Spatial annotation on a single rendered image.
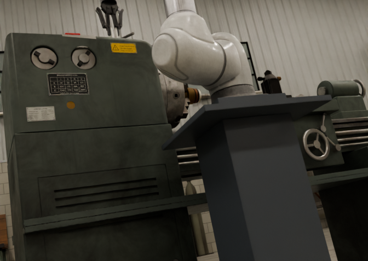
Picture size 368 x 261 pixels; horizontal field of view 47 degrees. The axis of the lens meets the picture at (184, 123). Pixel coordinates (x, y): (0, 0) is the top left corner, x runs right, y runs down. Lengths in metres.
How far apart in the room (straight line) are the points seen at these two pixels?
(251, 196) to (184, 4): 0.63
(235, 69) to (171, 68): 0.25
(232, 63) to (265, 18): 10.01
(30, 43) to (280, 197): 1.06
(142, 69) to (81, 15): 8.22
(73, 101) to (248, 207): 0.77
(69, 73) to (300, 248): 1.03
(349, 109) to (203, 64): 1.48
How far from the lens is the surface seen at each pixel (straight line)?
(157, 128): 1.68
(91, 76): 1.68
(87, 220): 1.49
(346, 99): 2.66
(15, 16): 9.83
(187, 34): 1.29
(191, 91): 2.08
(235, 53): 1.44
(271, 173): 1.31
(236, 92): 1.40
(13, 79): 1.63
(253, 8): 11.37
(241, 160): 1.27
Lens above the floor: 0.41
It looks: 15 degrees up
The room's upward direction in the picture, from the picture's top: 11 degrees counter-clockwise
